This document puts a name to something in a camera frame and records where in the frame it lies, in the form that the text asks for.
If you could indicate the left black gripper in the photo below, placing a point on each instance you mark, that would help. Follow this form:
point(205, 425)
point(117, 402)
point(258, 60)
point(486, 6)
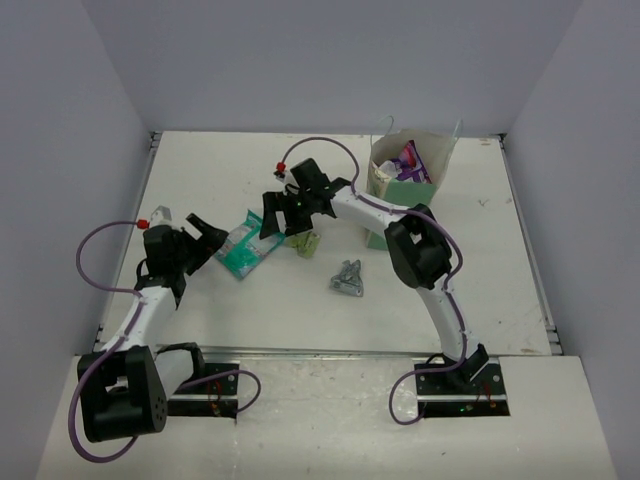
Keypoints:
point(189, 243)

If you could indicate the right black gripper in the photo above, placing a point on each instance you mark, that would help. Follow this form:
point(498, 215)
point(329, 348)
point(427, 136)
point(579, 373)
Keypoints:
point(277, 201)

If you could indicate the purple snack packet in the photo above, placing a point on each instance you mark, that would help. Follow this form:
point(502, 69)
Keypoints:
point(407, 166)

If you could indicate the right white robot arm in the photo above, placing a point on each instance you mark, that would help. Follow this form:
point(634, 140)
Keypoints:
point(420, 249)

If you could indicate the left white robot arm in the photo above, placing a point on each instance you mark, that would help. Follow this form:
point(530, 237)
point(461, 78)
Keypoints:
point(125, 386)

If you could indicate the green paper bag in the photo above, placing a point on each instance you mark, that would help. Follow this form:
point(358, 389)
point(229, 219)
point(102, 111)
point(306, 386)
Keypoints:
point(435, 150)

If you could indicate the teal snack packet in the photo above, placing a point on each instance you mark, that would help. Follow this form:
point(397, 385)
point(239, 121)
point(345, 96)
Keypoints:
point(243, 250)

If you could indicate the small green wrapper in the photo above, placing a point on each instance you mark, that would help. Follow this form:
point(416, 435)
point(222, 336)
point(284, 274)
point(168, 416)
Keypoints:
point(305, 244)

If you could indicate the silver foil wrapper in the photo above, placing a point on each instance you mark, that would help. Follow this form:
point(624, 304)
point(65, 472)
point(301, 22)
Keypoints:
point(348, 281)

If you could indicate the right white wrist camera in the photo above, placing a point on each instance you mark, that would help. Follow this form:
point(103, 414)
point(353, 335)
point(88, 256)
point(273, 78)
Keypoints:
point(281, 172)

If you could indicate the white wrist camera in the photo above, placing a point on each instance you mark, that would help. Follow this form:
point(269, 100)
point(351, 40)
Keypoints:
point(281, 172)
point(161, 216)

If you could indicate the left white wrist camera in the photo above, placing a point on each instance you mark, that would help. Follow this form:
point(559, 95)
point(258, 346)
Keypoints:
point(161, 216)

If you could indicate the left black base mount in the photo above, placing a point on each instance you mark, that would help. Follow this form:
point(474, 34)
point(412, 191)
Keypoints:
point(215, 399)

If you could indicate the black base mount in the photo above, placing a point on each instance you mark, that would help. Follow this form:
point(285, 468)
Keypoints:
point(215, 399)
point(445, 396)

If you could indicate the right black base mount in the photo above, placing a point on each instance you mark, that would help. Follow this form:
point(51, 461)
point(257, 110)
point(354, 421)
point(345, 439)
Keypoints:
point(445, 396)

